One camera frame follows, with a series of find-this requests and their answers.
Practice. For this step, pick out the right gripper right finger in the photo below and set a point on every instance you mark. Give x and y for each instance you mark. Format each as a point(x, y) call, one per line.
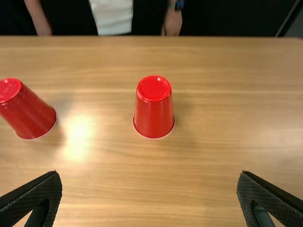
point(247, 191)

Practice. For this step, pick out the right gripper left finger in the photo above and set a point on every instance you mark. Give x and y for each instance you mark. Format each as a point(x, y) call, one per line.
point(47, 191)

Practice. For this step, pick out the red cup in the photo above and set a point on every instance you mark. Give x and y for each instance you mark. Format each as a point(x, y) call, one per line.
point(154, 111)
point(28, 113)

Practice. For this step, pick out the person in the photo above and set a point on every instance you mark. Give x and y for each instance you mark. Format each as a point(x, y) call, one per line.
point(113, 16)

